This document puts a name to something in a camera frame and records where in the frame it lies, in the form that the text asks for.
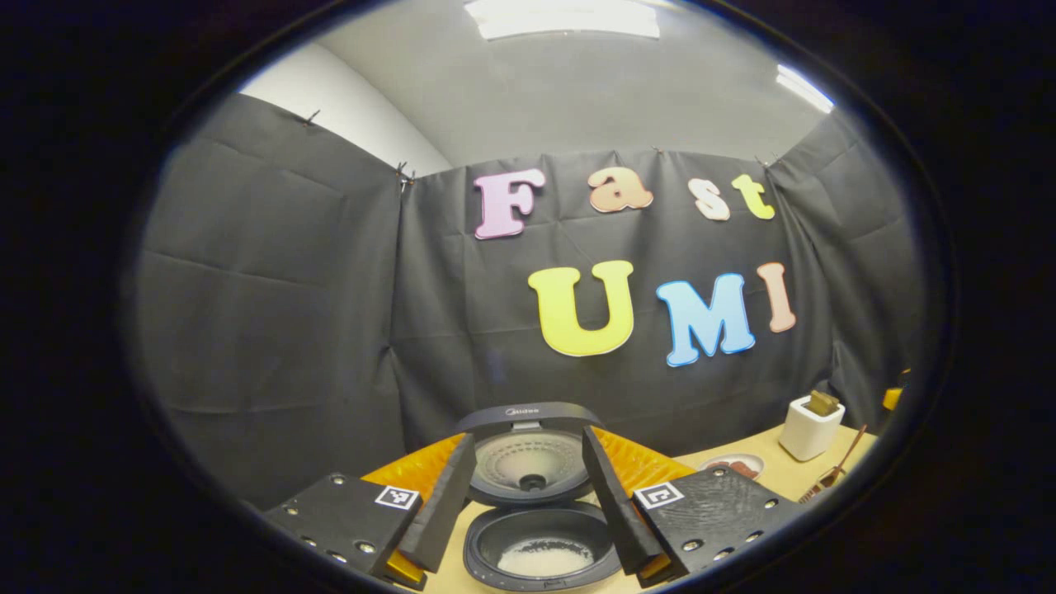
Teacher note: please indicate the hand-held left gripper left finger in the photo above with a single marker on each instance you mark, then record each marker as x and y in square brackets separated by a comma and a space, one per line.
[441, 511]

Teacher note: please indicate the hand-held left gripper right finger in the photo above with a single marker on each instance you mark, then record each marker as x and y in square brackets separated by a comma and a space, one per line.
[615, 511]

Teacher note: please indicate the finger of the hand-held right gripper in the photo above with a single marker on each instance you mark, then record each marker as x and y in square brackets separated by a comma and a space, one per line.
[893, 396]

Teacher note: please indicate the brown wooden spoon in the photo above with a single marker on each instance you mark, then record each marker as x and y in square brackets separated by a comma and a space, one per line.
[846, 458]

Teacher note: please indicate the white rice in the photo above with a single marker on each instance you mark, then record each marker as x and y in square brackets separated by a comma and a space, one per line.
[544, 557]

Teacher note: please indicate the dark grey rice cooker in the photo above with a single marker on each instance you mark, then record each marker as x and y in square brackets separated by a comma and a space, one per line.
[528, 470]

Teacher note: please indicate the brown toast slice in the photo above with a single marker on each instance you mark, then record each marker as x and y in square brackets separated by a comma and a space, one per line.
[822, 403]

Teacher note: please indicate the white toaster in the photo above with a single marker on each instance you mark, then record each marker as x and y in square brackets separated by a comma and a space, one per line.
[808, 437]

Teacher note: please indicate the white round plate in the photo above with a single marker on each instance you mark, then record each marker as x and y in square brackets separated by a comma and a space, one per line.
[722, 460]

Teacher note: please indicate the red meat piece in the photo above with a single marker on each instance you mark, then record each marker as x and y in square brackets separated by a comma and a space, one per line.
[745, 469]

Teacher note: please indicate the black backdrop cloth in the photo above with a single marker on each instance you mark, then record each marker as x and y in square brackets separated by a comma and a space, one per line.
[289, 330]

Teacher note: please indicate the small ceiling light panel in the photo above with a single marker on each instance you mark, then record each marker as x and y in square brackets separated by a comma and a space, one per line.
[804, 87]

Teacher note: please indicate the large ceiling light panel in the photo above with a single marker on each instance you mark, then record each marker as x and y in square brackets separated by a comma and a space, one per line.
[561, 18]

